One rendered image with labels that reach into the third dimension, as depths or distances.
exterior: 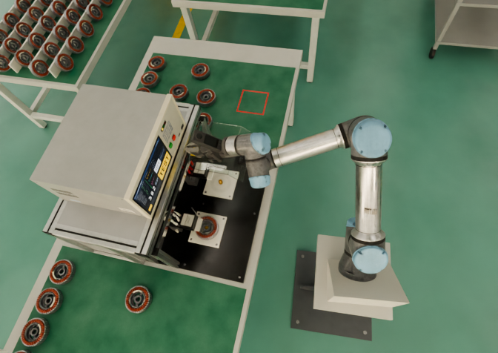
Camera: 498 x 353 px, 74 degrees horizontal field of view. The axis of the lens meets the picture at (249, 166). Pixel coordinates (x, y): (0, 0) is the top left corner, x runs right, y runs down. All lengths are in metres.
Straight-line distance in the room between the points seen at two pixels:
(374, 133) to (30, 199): 2.69
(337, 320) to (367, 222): 1.18
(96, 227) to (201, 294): 0.54
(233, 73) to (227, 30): 1.46
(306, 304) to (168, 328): 0.98
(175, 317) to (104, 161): 0.75
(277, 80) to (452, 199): 1.49
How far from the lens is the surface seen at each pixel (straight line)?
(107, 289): 1.75
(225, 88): 2.04
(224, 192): 1.65
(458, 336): 2.50
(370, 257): 1.24
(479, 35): 3.45
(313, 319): 2.28
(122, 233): 1.36
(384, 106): 2.96
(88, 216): 1.45
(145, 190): 1.24
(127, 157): 1.23
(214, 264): 1.58
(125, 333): 1.69
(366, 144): 1.10
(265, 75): 2.07
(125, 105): 1.37
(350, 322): 2.31
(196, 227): 1.57
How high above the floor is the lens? 2.29
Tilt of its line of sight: 63 degrees down
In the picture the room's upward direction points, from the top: 12 degrees counter-clockwise
